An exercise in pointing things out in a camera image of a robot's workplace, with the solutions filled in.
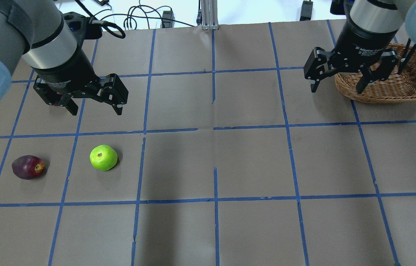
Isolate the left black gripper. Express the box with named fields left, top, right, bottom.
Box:
left=33, top=48, right=128, bottom=116

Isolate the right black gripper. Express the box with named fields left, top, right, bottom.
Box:
left=303, top=22, right=399, bottom=94

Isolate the green apple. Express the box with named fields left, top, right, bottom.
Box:
left=89, top=144, right=118, bottom=171

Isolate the red apple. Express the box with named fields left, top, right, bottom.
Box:
left=11, top=155, right=45, bottom=180

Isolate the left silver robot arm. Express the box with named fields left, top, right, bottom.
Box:
left=0, top=0, right=128, bottom=116

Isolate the wicker basket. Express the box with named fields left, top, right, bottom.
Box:
left=334, top=50, right=416, bottom=104

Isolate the black power adapter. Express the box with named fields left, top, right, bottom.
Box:
left=299, top=0, right=314, bottom=21

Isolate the aluminium frame post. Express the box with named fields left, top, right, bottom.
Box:
left=199, top=0, right=219, bottom=30

